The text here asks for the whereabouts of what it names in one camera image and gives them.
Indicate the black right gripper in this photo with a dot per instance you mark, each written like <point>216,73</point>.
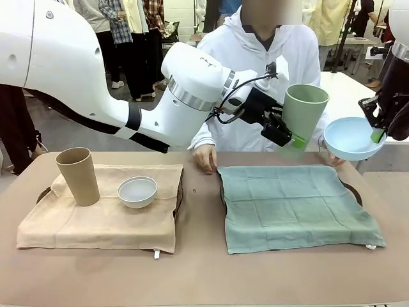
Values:
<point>388,108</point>

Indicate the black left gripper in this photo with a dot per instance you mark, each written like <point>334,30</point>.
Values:
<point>255,107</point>

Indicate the tall green cup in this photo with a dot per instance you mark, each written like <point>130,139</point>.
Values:
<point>303,108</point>

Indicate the light blue bowl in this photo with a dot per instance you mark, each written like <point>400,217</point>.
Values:
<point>351,140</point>

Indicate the green cloth mat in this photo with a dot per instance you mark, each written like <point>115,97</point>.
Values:
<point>297,208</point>

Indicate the white bowl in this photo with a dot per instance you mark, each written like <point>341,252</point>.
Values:
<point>137,195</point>

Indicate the tall beige cup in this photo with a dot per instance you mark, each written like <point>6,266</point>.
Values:
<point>80,179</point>

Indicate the beige cloth mat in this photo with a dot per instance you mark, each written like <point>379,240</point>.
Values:
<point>96,224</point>

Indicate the person's right forearm white sleeve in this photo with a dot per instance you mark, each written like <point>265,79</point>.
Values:
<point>203,137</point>

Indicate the person's left forearm white sleeve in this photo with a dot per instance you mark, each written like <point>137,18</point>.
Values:
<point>320,140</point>

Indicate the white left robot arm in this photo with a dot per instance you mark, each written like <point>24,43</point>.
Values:
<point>64,57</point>

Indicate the dark brown tray green set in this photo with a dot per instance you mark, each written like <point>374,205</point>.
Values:
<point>354,193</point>

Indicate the dark brown tray beige set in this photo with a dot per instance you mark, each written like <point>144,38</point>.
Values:
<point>179,195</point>

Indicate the person's left hand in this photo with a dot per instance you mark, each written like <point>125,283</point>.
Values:
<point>338,161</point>

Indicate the person's right hand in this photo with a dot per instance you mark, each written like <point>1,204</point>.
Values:
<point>206,158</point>

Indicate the white side table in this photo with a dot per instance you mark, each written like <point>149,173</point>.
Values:
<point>348,83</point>

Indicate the person in white hooded coat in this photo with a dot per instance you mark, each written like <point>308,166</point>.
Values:
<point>243,54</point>

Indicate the person in dark red top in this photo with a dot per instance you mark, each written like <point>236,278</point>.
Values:
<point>374,19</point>

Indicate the black office chair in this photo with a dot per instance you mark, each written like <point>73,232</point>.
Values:
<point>171,32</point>

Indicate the bystander in dark clothes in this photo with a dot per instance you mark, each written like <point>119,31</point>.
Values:
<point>16,128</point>

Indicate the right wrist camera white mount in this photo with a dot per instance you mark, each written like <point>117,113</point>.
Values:
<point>378,51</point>

